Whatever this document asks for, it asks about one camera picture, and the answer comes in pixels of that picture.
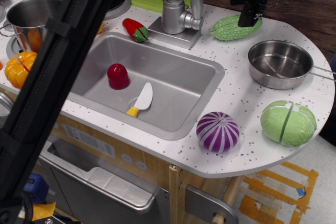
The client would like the black stove burner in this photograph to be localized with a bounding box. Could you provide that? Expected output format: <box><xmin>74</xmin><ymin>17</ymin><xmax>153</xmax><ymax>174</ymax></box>
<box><xmin>103</xmin><ymin>0</ymin><xmax>131</xmax><ymax>21</ymax></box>

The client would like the small steel pan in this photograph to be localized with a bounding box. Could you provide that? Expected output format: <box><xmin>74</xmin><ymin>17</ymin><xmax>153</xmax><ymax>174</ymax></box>
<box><xmin>248</xmin><ymin>40</ymin><xmax>335</xmax><ymax>90</ymax></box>

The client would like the red toy chili pepper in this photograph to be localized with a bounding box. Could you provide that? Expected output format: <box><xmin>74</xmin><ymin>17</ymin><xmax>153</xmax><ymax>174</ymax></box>
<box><xmin>122</xmin><ymin>18</ymin><xmax>149</xmax><ymax>42</ymax></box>

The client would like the green toy cabbage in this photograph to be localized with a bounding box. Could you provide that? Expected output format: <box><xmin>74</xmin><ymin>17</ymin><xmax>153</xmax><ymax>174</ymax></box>
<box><xmin>260</xmin><ymin>100</ymin><xmax>317</xmax><ymax>147</ymax></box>

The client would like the green bumpy toy squash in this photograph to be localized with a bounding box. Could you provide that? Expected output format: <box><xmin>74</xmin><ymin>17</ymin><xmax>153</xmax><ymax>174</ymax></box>
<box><xmin>209</xmin><ymin>15</ymin><xmax>263</xmax><ymax>41</ymax></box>

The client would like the red toy tomato half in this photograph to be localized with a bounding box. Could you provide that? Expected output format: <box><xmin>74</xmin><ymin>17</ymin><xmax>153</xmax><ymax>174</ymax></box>
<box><xmin>107</xmin><ymin>63</ymin><xmax>130</xmax><ymax>90</ymax></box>

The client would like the white yellow toy knife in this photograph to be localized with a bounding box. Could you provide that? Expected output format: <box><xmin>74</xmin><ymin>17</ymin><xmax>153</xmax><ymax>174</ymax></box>
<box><xmin>126</xmin><ymin>82</ymin><xmax>153</xmax><ymax>117</ymax></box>

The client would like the blue clamp tool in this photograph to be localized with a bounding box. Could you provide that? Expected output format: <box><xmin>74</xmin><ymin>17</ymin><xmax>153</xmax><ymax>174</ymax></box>
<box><xmin>24</xmin><ymin>173</ymin><xmax>49</xmax><ymax>204</ymax></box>

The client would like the grey toy sink basin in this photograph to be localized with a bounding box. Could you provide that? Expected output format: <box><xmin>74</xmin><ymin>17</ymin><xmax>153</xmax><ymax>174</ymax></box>
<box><xmin>68</xmin><ymin>32</ymin><xmax>225</xmax><ymax>140</ymax></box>

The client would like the purple striped toy onion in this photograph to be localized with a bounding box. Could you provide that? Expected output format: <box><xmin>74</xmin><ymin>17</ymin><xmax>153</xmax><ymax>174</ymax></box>
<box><xmin>196</xmin><ymin>112</ymin><xmax>240</xmax><ymax>153</ymax></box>

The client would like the grey toy dishwasher door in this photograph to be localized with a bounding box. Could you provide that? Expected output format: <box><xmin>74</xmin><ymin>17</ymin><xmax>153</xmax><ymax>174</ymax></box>
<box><xmin>39</xmin><ymin>137</ymin><xmax>170</xmax><ymax>223</ymax></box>

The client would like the orange toy pumpkin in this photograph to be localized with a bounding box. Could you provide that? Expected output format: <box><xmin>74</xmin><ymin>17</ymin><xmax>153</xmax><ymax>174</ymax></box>
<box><xmin>5</xmin><ymin>51</ymin><xmax>37</xmax><ymax>89</ymax></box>

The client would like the tall steel pot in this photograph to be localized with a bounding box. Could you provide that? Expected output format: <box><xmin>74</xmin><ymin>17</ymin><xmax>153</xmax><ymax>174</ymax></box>
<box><xmin>1</xmin><ymin>0</ymin><xmax>61</xmax><ymax>53</ymax></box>

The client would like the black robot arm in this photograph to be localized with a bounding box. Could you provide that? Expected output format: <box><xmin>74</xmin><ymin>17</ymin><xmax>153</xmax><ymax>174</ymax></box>
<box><xmin>1</xmin><ymin>0</ymin><xmax>112</xmax><ymax>223</ymax></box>

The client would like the silver toy faucet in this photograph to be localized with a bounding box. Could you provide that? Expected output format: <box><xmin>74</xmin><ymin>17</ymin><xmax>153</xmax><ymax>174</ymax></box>
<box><xmin>149</xmin><ymin>0</ymin><xmax>203</xmax><ymax>49</ymax></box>

